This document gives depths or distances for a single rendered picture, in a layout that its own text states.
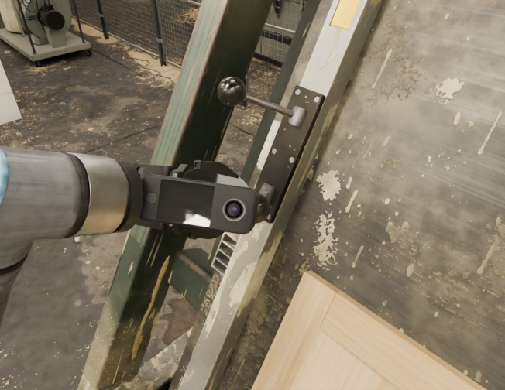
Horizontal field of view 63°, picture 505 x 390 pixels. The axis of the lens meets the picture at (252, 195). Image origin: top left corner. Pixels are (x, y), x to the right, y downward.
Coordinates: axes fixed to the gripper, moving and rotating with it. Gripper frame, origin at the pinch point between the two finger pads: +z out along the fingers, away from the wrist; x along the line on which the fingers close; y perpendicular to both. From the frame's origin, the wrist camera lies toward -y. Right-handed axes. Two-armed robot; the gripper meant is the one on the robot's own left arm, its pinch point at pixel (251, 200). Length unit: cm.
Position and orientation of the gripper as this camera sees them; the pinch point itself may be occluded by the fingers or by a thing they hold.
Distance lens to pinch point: 54.8
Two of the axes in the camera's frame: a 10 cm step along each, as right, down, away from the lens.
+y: -7.9, -1.0, 6.0
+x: -0.9, 10.0, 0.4
